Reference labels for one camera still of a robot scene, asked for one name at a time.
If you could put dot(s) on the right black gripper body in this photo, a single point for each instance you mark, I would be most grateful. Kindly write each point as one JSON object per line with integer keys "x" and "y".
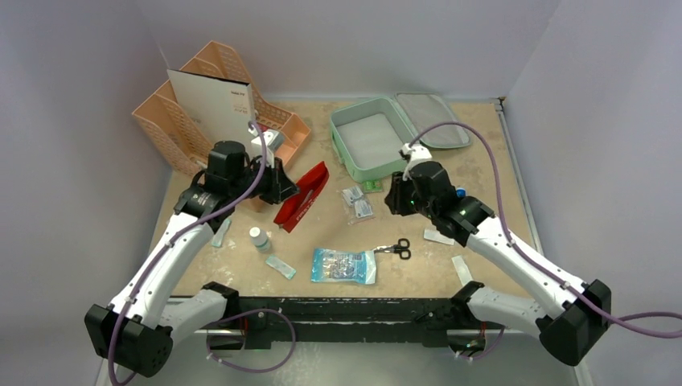
{"x": 397, "y": 195}

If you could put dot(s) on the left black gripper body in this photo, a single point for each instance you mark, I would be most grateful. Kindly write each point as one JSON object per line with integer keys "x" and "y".
{"x": 271, "y": 179}

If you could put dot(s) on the red first aid pouch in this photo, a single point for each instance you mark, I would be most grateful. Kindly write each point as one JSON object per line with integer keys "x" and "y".
{"x": 311, "y": 184}

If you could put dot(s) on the white bandage strip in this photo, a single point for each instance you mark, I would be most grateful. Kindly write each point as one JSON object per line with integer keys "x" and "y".
{"x": 462, "y": 270}
{"x": 435, "y": 236}

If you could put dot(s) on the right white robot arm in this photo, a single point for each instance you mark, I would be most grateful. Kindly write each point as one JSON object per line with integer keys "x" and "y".
{"x": 563, "y": 312}

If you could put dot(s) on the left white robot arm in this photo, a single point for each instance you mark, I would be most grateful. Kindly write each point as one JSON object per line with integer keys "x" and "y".
{"x": 138, "y": 329}

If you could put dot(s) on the green pill pack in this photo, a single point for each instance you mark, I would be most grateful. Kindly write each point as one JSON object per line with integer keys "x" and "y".
{"x": 372, "y": 186}

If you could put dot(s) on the clear bag of pads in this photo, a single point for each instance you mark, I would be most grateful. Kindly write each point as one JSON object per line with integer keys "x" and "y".
{"x": 357, "y": 205}

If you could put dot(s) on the small white bottle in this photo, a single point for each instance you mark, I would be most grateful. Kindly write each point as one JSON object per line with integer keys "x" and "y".
{"x": 260, "y": 239}

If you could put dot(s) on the mint green open case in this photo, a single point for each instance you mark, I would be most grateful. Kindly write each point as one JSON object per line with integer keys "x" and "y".
{"x": 367, "y": 136}

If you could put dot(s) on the bandage strip left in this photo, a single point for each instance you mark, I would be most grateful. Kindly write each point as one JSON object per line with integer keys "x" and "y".
{"x": 218, "y": 238}

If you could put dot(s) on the blue gauze packet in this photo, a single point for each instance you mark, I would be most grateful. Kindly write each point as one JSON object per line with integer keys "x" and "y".
{"x": 337, "y": 266}

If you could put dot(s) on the white booklet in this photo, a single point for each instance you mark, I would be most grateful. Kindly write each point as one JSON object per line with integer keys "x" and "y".
{"x": 221, "y": 108}

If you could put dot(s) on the peach plastic file organizer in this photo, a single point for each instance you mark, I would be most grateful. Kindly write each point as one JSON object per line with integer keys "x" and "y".
{"x": 179, "y": 139}

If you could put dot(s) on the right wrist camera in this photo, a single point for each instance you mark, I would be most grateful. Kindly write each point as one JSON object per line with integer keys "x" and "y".
{"x": 414, "y": 154}

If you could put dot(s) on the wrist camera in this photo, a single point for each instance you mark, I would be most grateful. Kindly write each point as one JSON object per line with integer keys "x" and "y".
{"x": 266, "y": 144}
{"x": 414, "y": 154}

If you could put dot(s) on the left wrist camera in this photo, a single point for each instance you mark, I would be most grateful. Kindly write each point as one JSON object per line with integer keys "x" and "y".
{"x": 266, "y": 144}

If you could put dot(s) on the black handled scissors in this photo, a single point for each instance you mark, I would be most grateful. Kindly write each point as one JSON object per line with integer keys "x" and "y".
{"x": 401, "y": 248}

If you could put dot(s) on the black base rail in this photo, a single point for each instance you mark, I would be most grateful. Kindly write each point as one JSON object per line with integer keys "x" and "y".
{"x": 431, "y": 322}

